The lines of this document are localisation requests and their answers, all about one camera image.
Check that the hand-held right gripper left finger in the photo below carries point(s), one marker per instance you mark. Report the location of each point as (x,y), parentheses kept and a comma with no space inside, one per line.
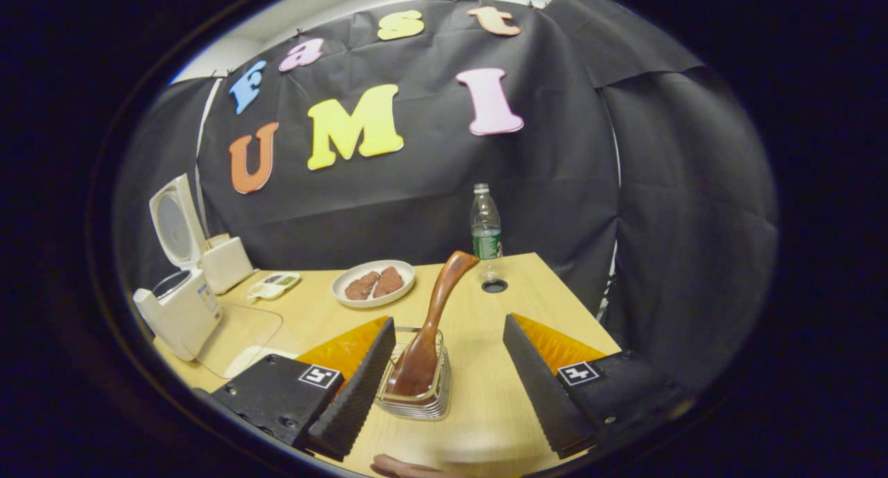
(354,402)

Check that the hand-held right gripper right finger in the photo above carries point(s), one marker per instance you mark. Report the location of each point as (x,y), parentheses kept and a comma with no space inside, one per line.
(541,395)

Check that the white rice container clear lid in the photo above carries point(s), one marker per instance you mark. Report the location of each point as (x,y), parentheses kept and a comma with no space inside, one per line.
(250,363)

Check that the brown wooden spoon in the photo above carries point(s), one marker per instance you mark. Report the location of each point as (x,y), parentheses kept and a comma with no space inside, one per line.
(444,297)

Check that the white rice cooker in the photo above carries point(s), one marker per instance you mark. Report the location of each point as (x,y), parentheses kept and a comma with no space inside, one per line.
(187,318)

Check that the brown meat piece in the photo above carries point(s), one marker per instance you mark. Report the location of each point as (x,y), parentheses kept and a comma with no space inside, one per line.
(361,286)
(388,282)

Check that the white round plate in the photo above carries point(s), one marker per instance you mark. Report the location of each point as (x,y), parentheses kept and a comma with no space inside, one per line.
(374,264)

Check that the white divided condiment dish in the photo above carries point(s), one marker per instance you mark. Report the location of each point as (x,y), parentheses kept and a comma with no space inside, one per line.
(274,284)

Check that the clear water bottle green label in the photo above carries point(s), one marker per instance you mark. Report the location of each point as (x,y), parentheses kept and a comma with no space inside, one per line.
(485,228)

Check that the white toaster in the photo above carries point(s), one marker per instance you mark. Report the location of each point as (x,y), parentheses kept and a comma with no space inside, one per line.
(229,263)

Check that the black backdrop cloth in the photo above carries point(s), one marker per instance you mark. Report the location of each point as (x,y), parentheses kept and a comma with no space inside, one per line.
(555,152)

